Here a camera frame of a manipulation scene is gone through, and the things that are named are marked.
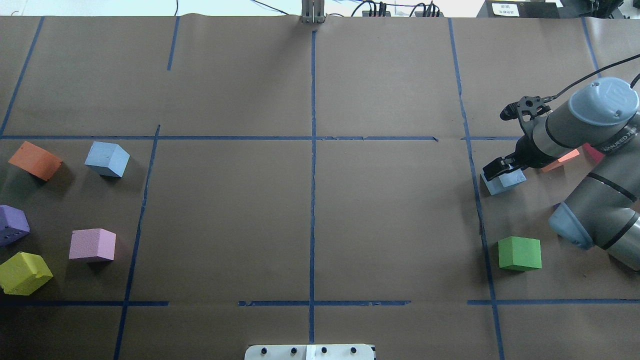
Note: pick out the orange foam block right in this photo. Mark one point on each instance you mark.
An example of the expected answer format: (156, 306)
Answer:
(561, 161)

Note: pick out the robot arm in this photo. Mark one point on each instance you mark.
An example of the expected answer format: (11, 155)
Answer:
(599, 212)

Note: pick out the yellow foam block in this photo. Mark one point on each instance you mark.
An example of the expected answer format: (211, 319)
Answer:
(23, 274)

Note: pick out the pink foam block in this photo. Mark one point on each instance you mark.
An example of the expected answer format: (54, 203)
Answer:
(92, 245)

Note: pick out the power strip left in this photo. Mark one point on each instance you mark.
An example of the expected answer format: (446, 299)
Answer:
(376, 10)

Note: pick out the orange foam block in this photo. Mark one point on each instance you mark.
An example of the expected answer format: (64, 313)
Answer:
(561, 161)
(36, 161)

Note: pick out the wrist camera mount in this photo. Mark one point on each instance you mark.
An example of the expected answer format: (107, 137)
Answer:
(526, 111)

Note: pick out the green foam block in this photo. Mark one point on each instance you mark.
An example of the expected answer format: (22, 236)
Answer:
(519, 254)

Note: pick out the purple foam block left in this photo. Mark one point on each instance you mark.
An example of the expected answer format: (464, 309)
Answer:
(13, 225)

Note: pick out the red foam block far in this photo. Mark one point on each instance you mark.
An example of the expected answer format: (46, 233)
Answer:
(592, 153)

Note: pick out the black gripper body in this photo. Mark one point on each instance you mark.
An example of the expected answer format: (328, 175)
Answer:
(528, 154)

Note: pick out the aluminium frame post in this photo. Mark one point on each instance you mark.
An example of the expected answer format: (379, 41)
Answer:
(313, 12)

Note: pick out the power strip right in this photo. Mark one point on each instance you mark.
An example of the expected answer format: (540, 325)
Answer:
(423, 10)

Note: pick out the black box with label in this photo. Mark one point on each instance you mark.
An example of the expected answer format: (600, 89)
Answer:
(525, 9)

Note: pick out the orange foam block left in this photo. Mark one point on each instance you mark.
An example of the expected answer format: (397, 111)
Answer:
(36, 161)

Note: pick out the light blue block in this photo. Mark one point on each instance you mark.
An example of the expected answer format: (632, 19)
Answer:
(504, 182)
(107, 159)

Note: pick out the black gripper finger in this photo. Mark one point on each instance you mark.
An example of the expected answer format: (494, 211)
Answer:
(498, 167)

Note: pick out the power strip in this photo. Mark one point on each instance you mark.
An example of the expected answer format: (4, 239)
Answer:
(376, 10)
(423, 10)

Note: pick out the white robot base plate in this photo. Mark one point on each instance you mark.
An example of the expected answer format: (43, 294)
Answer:
(341, 351)

